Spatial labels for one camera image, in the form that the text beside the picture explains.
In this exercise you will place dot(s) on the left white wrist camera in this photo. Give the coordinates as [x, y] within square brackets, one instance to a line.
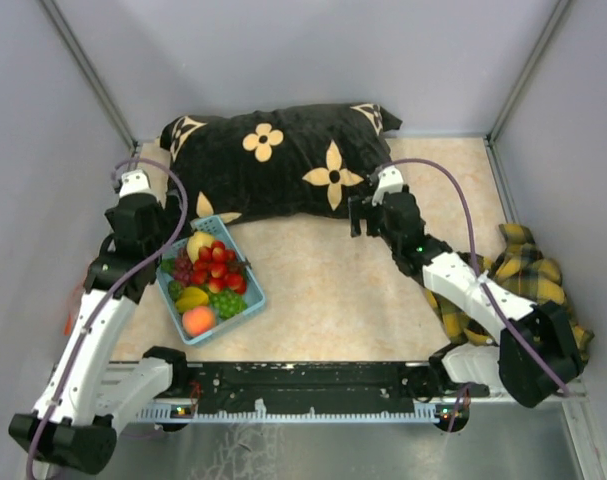
[134, 182]

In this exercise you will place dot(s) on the small green artichoke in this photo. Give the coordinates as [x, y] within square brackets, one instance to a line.
[175, 288]

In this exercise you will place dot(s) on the red strawberry bunch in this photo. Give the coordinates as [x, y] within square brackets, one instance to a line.
[219, 268]

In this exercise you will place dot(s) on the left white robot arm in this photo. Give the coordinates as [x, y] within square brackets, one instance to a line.
[70, 425]

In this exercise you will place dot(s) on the black flower pattern pillow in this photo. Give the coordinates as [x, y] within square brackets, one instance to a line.
[304, 159]

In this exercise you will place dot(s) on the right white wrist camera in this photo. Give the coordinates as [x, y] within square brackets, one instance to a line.
[385, 180]

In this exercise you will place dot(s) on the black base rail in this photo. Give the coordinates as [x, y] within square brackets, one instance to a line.
[334, 392]

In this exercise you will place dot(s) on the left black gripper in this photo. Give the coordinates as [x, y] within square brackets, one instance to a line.
[171, 224]

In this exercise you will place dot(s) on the purple grape bunch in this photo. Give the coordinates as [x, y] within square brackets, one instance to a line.
[182, 270]

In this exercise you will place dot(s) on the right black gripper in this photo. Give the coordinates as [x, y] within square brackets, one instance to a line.
[355, 214]

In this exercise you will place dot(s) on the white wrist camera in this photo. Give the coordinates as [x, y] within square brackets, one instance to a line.
[134, 182]
[385, 180]

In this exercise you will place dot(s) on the orange peach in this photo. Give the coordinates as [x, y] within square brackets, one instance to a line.
[198, 321]

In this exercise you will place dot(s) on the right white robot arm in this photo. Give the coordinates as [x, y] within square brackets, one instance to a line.
[532, 353]

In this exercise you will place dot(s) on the green grape bunch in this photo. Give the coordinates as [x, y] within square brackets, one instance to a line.
[227, 304]

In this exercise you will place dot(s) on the yellow star fruit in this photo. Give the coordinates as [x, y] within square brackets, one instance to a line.
[191, 298]

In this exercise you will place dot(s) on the yellow black plaid cloth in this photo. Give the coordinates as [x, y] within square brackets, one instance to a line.
[522, 269]

